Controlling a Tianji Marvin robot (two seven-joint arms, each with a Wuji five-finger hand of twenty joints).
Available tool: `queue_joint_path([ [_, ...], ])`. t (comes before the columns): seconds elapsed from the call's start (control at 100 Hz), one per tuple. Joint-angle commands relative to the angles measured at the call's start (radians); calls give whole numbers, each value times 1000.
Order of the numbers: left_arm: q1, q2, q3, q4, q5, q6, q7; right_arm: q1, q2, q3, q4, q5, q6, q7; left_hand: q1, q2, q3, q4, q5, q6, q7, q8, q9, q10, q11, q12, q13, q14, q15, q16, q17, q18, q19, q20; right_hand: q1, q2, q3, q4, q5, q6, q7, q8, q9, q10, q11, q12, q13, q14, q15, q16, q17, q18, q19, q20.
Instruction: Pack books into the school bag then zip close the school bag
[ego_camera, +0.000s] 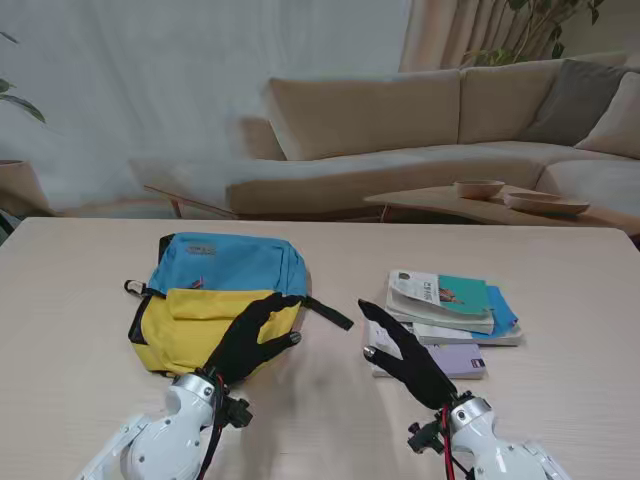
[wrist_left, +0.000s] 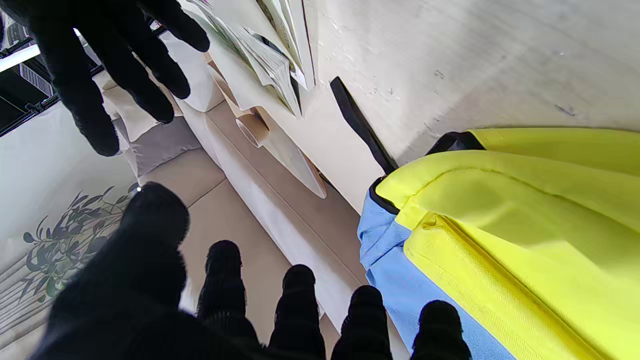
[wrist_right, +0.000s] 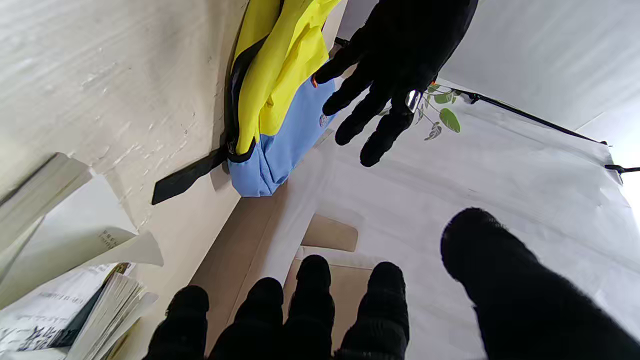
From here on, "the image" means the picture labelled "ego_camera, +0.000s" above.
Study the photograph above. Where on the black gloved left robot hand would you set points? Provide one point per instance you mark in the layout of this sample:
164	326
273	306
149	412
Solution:
245	340

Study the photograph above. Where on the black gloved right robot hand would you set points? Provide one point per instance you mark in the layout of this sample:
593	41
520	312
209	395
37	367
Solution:
420	370

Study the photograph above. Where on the blue and yellow backpack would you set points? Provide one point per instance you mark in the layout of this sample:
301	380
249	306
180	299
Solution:
220	270

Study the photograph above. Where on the teal cover paperback book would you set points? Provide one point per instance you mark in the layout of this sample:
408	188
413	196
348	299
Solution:
460	292

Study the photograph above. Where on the blue cover paperback book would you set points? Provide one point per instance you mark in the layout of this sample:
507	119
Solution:
502	307

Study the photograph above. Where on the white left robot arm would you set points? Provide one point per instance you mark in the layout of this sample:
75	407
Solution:
160	440

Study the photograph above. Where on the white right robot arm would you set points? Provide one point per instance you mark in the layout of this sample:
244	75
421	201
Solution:
495	450

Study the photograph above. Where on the purple cover paperback book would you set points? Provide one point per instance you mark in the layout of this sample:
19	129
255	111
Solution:
460	362

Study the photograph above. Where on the low wooden coffee table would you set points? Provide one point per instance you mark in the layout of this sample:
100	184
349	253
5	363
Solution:
430	202

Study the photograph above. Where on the small deep wooden bowl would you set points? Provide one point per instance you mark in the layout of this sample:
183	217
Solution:
479	189

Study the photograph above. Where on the wide shallow wooden bowl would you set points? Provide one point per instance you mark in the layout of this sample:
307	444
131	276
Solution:
545	204

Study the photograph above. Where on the beige sectional sofa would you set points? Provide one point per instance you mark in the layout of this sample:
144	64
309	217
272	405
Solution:
365	115

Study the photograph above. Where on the beige plant pot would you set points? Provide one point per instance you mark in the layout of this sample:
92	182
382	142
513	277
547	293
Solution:
20	187

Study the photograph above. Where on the white sheer curtain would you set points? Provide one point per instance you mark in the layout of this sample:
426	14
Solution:
175	75

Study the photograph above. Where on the grey sofa cushion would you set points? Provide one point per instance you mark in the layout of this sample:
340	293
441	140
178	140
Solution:
570	100

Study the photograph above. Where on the beige sofa cushion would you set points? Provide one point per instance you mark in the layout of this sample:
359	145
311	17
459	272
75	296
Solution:
620	125

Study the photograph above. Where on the dark green leaf plant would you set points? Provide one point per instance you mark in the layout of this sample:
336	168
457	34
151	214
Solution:
22	105

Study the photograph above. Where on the beige pleated curtain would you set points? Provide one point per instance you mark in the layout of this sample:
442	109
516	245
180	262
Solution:
440	35

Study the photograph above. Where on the tall leafy green plant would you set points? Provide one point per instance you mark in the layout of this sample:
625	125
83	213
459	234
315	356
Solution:
537	30

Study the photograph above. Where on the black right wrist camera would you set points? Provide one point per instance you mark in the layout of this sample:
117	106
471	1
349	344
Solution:
425	439

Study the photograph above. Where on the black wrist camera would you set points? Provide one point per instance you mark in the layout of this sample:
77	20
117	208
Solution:
425	439
239	412

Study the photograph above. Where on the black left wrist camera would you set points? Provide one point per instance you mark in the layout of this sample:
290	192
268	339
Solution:
239	412

